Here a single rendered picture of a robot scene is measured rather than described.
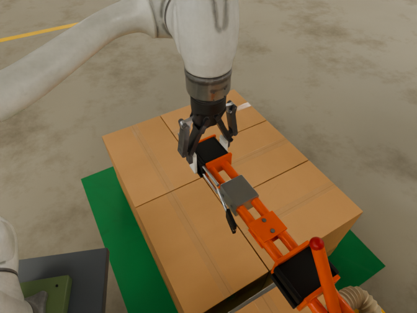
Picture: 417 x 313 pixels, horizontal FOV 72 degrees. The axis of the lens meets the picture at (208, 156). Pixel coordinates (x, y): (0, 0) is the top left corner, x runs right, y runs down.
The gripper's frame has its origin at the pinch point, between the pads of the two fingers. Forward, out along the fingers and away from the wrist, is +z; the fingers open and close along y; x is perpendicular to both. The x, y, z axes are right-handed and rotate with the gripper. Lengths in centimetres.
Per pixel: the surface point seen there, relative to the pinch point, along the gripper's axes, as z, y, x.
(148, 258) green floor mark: 127, -21, 41
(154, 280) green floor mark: 127, -23, 26
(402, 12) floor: 128, 448, 199
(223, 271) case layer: 73, 4, -6
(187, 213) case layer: 73, 3, 28
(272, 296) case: 32.4, 3.5, -30.3
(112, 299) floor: 127, -49, 29
